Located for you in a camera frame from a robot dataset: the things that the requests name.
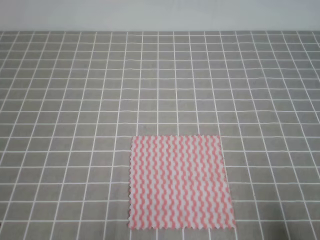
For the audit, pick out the pink white wavy striped towel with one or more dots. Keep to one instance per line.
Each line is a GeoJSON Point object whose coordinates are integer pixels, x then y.
{"type": "Point", "coordinates": [178, 181]}

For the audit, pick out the grey checked tablecloth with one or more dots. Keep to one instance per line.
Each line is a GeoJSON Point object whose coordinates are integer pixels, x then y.
{"type": "Point", "coordinates": [70, 103]}

